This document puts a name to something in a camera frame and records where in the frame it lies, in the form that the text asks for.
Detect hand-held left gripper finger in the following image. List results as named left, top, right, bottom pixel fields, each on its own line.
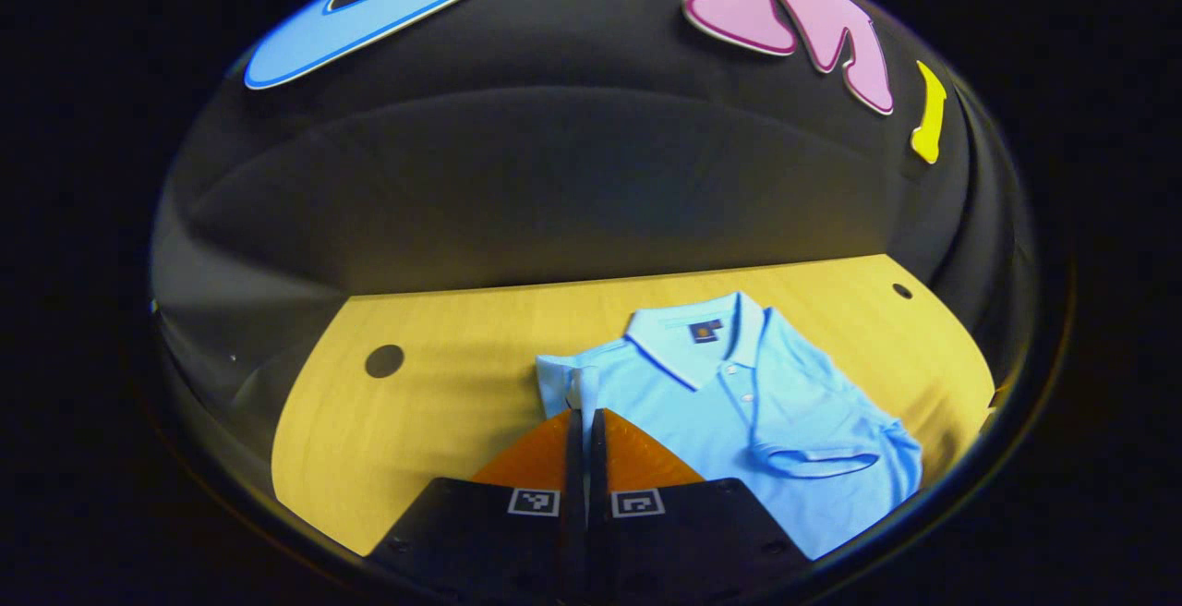
left=591, top=407, right=815, bottom=593
left=368, top=407, right=587, bottom=593

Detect light blue T-shirt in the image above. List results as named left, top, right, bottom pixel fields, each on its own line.
left=536, top=290, right=925, bottom=562

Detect black backdrop cloth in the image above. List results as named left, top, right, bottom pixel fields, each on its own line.
left=148, top=0, right=1040, bottom=496

